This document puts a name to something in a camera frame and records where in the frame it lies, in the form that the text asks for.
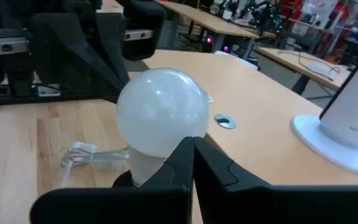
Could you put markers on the white frosted lightbulb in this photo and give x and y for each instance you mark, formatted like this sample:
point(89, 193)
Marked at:
point(162, 112)

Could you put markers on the black aluminium table frame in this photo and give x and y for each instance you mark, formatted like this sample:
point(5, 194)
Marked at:
point(11, 99)

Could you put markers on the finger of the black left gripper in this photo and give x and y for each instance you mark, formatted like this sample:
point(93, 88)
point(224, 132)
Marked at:
point(61, 49)
point(110, 46)

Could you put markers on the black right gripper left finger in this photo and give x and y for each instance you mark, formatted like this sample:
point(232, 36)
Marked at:
point(120, 205)

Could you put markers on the beige background desk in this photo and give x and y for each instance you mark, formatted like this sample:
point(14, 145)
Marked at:
point(216, 23)
point(306, 65)

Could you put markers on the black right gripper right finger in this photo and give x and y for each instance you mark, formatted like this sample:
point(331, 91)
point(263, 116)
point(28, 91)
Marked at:
point(259, 205)

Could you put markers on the clear plastic wrapper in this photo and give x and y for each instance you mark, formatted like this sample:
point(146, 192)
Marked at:
point(98, 155)

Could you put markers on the white tower device round base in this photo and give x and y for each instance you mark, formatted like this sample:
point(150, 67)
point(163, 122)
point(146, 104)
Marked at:
point(353, 118)

